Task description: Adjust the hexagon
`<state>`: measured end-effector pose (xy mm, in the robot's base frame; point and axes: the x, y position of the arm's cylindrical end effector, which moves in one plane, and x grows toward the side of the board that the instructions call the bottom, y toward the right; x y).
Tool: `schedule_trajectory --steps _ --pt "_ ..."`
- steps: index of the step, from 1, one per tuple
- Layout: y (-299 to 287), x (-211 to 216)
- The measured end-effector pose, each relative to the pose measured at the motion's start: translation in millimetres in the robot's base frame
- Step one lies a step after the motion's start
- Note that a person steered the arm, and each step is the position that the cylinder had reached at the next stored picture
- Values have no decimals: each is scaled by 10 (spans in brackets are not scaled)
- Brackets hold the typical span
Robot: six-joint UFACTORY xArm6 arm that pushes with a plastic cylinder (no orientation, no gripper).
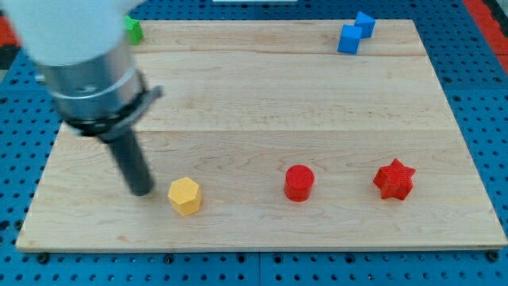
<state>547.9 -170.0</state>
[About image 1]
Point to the red star block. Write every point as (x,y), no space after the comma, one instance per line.
(394,180)

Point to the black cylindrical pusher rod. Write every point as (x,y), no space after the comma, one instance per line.
(131,162)

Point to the blue block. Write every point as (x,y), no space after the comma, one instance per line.
(352,35)

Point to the light wooden board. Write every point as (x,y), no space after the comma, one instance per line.
(243,102)

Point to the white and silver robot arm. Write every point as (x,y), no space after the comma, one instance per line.
(82,51)

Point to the yellow hexagon block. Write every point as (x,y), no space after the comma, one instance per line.
(185,196)

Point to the red cylinder block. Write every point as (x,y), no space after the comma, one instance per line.
(299,181)

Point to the green block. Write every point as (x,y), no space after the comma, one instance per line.
(134,32)

